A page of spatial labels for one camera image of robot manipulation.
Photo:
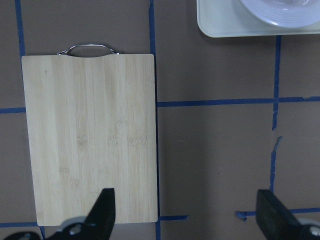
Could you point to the white ribbed ceramic plate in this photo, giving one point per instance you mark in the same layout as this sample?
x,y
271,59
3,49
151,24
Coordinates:
x,y
285,13

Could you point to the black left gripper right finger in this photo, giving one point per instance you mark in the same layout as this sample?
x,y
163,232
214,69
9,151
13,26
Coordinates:
x,y
276,222

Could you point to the bamboo cutting board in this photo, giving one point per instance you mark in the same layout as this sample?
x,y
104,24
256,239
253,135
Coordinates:
x,y
91,125

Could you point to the cream bear plastic tray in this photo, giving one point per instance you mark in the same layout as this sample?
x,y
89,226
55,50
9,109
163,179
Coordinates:
x,y
229,18

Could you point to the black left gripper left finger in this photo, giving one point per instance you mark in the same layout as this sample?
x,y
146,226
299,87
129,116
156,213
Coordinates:
x,y
99,223

